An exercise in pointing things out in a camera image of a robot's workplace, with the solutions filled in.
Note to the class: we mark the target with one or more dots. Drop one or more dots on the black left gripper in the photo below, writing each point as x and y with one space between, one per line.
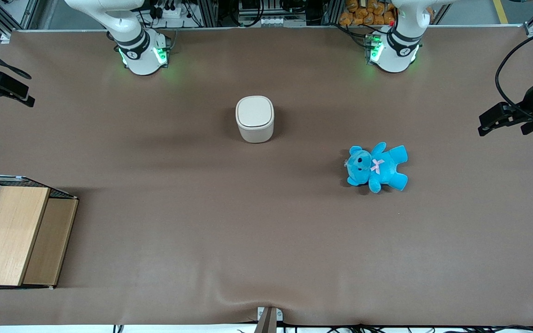
528 102

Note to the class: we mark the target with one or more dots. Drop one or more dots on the white glossy trash can lid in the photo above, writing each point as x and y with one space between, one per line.
254 111

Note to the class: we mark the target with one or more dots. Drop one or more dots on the white plastic trash can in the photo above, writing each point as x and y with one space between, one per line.
255 132

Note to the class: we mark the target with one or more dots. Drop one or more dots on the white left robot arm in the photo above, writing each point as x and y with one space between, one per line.
398 46

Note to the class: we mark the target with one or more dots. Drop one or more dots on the light wooden box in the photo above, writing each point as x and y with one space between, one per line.
12 231

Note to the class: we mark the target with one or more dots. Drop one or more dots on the blue teddy bear plush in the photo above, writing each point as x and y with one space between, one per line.
377 167

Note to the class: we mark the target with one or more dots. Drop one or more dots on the orange plush toy pile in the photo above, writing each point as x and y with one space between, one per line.
368 13

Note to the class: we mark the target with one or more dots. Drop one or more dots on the white power strip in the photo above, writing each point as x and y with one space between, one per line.
171 11

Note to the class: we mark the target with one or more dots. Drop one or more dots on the brown table cover mat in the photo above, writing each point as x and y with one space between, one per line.
201 231

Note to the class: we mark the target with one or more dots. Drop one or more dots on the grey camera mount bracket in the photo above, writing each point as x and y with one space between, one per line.
269 319

